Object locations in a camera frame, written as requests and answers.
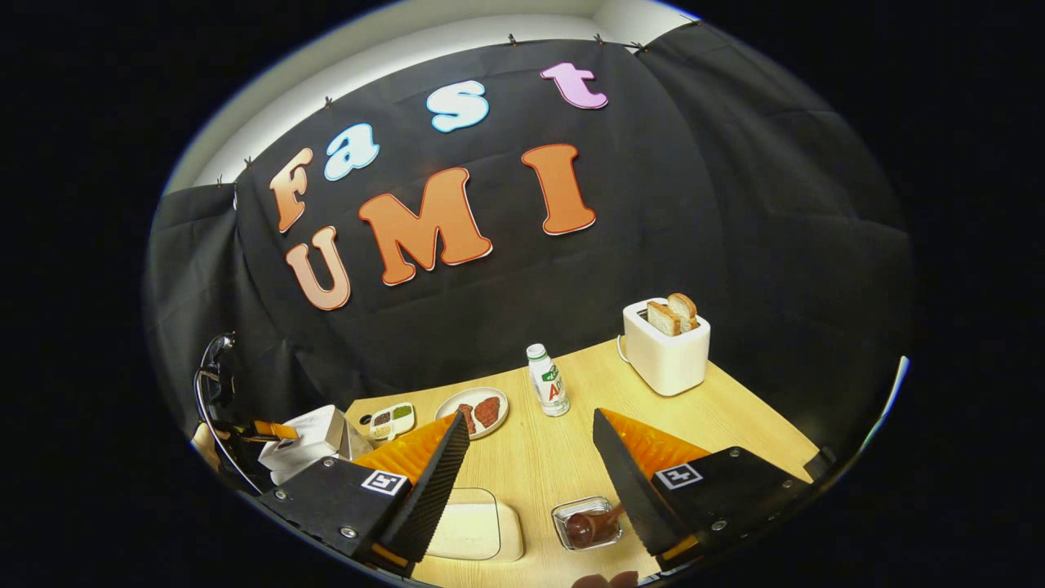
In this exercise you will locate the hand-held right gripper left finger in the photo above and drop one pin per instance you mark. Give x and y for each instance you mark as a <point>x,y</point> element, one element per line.
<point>424,490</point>

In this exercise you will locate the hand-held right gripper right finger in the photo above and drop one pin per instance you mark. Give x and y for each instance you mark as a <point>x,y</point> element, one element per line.
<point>637,490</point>

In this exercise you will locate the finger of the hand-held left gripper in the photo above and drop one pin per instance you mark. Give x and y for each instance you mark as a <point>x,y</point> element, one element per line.
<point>273,429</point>

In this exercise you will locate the white rice cooker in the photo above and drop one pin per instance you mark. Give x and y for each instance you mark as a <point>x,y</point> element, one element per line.
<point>314,429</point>

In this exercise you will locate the cream rice tray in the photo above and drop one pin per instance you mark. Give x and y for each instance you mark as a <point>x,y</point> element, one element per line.
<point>473,527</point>

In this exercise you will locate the brown wooden spoon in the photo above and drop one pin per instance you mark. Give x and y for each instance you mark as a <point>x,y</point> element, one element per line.
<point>584,529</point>

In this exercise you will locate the clear chopstick holder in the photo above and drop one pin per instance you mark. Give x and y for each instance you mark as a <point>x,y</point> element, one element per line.
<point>571,510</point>

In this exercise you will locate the white divided condiment dish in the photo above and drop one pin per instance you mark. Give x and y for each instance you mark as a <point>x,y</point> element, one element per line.
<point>392,420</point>

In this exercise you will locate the red meat piece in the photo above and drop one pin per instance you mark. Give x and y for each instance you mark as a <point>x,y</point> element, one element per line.
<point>488,411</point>
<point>467,418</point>

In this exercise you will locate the white round plate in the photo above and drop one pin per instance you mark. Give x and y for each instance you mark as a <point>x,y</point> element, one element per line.
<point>447,402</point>

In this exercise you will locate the white toaster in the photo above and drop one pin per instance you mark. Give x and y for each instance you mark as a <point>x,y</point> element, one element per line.
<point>669,363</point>

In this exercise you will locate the small white bottle green label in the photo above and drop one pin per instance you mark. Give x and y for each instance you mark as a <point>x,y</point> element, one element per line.
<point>549,384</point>

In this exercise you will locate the black table edge pad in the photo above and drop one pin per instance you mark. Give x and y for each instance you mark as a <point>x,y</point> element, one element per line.
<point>820,465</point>

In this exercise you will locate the black backdrop cloth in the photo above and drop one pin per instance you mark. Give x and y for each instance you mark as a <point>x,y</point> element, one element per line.
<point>694,204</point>

